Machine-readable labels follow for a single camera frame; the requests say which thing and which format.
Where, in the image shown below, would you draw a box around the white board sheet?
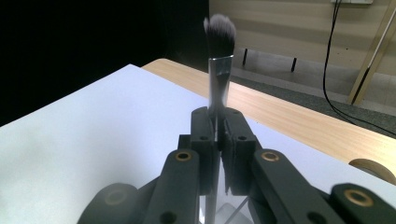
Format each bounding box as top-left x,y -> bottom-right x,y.
0,63 -> 396,224

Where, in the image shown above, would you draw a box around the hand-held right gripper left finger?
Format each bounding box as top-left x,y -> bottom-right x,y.
177,105 -> 221,197

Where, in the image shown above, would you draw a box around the black wall cable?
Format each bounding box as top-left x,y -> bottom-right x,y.
322,0 -> 396,138

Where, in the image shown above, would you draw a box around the clear plastic organizer box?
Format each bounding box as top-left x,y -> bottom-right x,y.
199,193 -> 250,224

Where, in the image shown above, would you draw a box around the wooden table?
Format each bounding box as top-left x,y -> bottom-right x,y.
141,58 -> 396,185

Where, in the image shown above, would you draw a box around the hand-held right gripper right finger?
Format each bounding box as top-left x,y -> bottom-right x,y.
220,107 -> 263,197

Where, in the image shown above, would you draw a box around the wooden stand legs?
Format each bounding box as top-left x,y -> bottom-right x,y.
346,0 -> 396,106

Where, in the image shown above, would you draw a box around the black makeup brush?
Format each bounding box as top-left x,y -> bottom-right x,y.
203,12 -> 237,141

